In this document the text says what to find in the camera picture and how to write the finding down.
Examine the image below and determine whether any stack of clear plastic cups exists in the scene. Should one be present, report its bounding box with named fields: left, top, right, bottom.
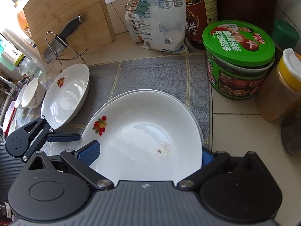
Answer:
left=1, top=27, right=36, bottom=50

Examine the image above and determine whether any grey checked dish towel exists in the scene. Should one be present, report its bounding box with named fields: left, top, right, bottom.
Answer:
left=14, top=53, right=211, bottom=151

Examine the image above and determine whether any dark vinegar bottle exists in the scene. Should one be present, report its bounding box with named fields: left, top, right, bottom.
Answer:
left=185, top=0, right=219, bottom=50

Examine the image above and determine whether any metal wire board rack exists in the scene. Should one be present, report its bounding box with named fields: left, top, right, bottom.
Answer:
left=45, top=32, right=88, bottom=73

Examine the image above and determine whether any blue binder clip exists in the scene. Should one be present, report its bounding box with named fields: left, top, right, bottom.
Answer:
left=135, top=0, right=151, bottom=16

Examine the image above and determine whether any red-cap clear bottle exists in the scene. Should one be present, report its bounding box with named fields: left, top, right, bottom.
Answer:
left=281, top=113, right=301, bottom=157

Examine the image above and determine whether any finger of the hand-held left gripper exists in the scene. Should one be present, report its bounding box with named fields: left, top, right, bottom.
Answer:
left=14, top=115, right=81, bottom=161

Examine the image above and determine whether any metal faucet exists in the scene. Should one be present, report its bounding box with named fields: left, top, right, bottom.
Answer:
left=0, top=75, right=19, bottom=97

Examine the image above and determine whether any black-handled kitchen knife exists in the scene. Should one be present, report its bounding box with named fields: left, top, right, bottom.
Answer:
left=43, top=15, right=86, bottom=64

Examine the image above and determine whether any white floral bowl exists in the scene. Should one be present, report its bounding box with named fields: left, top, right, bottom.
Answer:
left=14, top=82, right=27, bottom=110
left=1, top=101, right=18, bottom=133
left=21, top=77, right=46, bottom=109

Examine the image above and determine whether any green-lid sauce jar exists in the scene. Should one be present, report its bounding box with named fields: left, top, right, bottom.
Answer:
left=202, top=20, right=275, bottom=99

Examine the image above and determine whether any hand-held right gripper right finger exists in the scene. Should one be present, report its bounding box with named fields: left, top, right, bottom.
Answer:
left=176, top=147, right=261, bottom=191

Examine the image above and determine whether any glass jar with lid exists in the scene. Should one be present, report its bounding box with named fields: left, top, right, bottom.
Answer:
left=14, top=53, right=46, bottom=80

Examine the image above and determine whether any dark red knife block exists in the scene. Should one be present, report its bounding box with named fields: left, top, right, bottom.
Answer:
left=214, top=0, right=277, bottom=40

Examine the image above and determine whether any white and blue bag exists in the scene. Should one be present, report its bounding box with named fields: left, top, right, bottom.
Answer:
left=134, top=0, right=189, bottom=53

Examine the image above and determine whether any white fruit-print plate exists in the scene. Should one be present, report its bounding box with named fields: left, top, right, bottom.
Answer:
left=81, top=95, right=203, bottom=186
left=103, top=89, right=205, bottom=146
left=40, top=63, right=90, bottom=130

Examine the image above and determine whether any bamboo cutting board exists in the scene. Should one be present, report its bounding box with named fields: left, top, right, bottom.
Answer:
left=23, top=0, right=117, bottom=63

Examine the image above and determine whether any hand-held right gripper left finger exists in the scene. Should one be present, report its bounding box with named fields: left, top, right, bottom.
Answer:
left=28, top=140, right=113, bottom=191

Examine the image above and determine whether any orange cooking wine jug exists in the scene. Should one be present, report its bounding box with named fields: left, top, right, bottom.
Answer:
left=16, top=1, right=32, bottom=40

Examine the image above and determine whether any red and white bag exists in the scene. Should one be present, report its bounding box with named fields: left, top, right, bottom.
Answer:
left=125, top=9, right=144, bottom=43

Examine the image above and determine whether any green-cap container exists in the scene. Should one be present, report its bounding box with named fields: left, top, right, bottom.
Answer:
left=273, top=20, right=300, bottom=53

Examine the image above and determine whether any yellow-lid spice bottle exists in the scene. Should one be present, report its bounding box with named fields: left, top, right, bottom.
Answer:
left=256, top=48, right=301, bottom=122

